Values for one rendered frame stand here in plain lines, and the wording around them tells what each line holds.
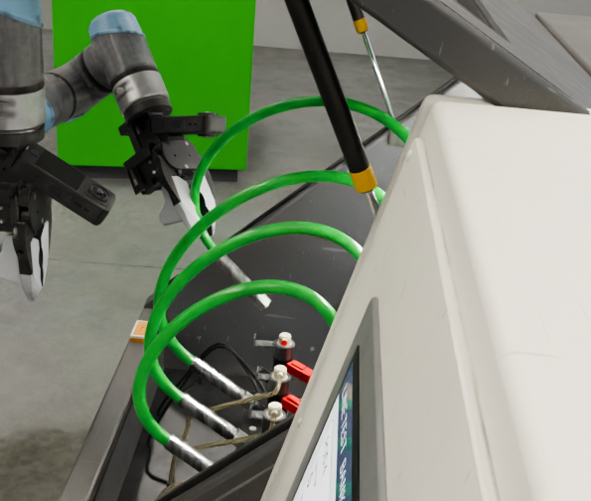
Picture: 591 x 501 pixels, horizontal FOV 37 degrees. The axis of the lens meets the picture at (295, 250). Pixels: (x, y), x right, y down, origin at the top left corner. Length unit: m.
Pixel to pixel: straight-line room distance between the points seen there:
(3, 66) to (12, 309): 2.59
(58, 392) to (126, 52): 1.85
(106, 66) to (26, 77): 0.40
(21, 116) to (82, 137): 3.61
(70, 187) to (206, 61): 3.48
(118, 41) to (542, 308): 1.04
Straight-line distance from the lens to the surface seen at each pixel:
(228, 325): 1.56
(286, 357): 1.20
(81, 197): 1.00
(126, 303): 3.51
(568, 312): 0.40
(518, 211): 0.49
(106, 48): 1.36
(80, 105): 1.37
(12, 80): 0.96
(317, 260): 1.48
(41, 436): 2.85
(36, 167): 1.00
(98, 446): 1.26
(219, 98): 4.51
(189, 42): 4.43
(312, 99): 1.14
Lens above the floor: 1.73
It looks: 26 degrees down
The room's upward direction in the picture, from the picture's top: 5 degrees clockwise
